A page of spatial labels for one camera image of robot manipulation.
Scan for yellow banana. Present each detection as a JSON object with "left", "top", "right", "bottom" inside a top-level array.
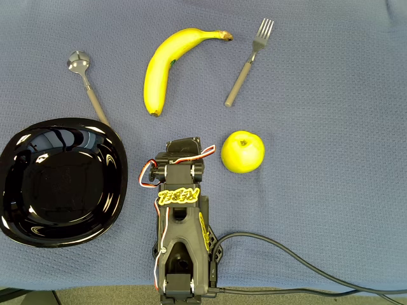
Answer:
[{"left": 143, "top": 27, "right": 234, "bottom": 118}]

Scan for glossy black plate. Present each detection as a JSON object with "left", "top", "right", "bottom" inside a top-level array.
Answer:
[{"left": 0, "top": 117, "right": 128, "bottom": 248}]

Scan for green apple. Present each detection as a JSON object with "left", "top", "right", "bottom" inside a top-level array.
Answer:
[{"left": 220, "top": 130, "right": 266, "bottom": 174}]

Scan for blue waffle cloth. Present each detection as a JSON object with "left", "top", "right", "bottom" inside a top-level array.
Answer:
[{"left": 0, "top": 0, "right": 407, "bottom": 292}]

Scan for red white black servo wire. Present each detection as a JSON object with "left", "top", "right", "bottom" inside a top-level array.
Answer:
[
  {"left": 153, "top": 196, "right": 169, "bottom": 292},
  {"left": 139, "top": 159, "right": 160, "bottom": 188},
  {"left": 169, "top": 144, "right": 216, "bottom": 165}
]

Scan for metal fork grey handle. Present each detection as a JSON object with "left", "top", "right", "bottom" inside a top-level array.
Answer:
[{"left": 224, "top": 18, "right": 275, "bottom": 107}]

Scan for metal spoon grey handle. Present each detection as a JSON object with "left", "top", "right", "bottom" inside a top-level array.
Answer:
[{"left": 66, "top": 50, "right": 111, "bottom": 126}]

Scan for thick black cable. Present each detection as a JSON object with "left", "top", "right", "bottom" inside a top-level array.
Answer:
[{"left": 208, "top": 231, "right": 407, "bottom": 293}]

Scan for thin black cable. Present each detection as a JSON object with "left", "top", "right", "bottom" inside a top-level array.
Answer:
[{"left": 203, "top": 287, "right": 407, "bottom": 304}]

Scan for black camera stand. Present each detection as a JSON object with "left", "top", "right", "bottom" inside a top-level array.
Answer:
[{"left": 0, "top": 287, "right": 62, "bottom": 305}]

